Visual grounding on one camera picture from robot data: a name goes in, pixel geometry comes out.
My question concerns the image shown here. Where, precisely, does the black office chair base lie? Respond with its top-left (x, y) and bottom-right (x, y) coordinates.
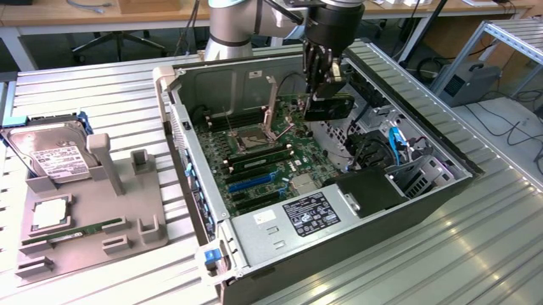
top-left (69, 30), bottom-right (169, 63)
top-left (362, 18), bottom-right (388, 32)

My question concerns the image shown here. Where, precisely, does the silver finned chipset heatsink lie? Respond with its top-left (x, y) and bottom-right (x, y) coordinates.
top-left (289, 176), bottom-right (317, 194)

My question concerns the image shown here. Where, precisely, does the grey metal drive cage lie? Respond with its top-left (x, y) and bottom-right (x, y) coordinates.
top-left (310, 57), bottom-right (408, 169)

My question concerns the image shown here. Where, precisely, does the silver CPU chip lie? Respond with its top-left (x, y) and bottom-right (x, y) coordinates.
top-left (31, 200), bottom-right (70, 228)

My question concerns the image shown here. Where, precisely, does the blue expansion slot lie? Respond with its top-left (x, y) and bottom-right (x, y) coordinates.
top-left (226, 173), bottom-right (276, 193)

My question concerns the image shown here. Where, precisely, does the open black PC case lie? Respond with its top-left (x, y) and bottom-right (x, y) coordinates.
top-left (151, 46), bottom-right (485, 305)

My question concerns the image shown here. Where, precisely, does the silver hard disk drive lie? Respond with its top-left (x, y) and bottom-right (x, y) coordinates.
top-left (0, 122), bottom-right (91, 184)

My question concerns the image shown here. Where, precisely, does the green Dell motherboard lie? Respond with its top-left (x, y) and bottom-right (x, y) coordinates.
top-left (194, 93), bottom-right (340, 215)

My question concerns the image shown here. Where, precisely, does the aluminium shelf frame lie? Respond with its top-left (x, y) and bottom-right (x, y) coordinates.
top-left (428, 18), bottom-right (543, 99)

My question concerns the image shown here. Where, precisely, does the labelled green RAM stick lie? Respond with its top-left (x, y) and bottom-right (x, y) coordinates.
top-left (230, 152), bottom-right (294, 172)

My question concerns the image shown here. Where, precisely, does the CPU socket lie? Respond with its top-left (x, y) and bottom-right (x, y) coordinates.
top-left (230, 125), bottom-right (276, 155)

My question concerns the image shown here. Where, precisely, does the pale blue network cable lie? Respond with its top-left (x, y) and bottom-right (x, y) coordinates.
top-left (66, 0), bottom-right (113, 14)

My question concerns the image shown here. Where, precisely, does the grey box device with handle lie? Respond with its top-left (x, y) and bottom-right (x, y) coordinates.
top-left (436, 62), bottom-right (504, 107)

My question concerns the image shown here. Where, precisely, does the blue flat wire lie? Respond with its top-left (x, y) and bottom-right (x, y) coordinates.
top-left (388, 126), bottom-right (410, 166)

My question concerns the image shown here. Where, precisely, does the thin metal locking lever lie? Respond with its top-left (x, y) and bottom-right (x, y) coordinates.
top-left (222, 107), bottom-right (234, 136)

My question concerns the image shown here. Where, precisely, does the grey power supply unit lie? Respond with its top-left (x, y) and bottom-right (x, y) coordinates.
top-left (228, 190), bottom-right (344, 268)

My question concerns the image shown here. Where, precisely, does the metal socket cover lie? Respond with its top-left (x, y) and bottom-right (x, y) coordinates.
top-left (273, 107), bottom-right (297, 140)

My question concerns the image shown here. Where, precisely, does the graphics card with metal bracket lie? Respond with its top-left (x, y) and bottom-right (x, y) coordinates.
top-left (264, 75), bottom-right (356, 140)

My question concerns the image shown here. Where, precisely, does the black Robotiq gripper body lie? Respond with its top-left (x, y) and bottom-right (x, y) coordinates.
top-left (302, 5), bottom-right (365, 53)

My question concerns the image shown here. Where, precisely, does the black looped wire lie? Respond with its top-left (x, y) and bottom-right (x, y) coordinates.
top-left (277, 72), bottom-right (306, 111)

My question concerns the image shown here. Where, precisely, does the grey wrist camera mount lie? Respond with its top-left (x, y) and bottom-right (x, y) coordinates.
top-left (264, 0), bottom-right (326, 31)

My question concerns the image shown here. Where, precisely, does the grey perforated disk bay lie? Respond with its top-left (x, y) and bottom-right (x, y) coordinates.
top-left (388, 155), bottom-right (457, 200)

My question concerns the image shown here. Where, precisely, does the black plastic shroud box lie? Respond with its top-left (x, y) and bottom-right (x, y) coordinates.
top-left (324, 166), bottom-right (410, 219)

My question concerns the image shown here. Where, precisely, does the blue plastic disk carrier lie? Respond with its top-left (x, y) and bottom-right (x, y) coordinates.
top-left (0, 108), bottom-right (94, 150)

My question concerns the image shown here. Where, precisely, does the grey plastic parts rack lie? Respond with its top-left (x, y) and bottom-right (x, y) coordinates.
top-left (11, 133), bottom-right (170, 288)

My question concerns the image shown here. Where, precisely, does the robot wrist cable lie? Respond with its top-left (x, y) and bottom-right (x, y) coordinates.
top-left (176, 0), bottom-right (201, 57)

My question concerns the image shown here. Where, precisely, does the wooden office desk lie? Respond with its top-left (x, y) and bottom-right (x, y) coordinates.
top-left (362, 0), bottom-right (536, 64)
top-left (0, 0), bottom-right (213, 72)

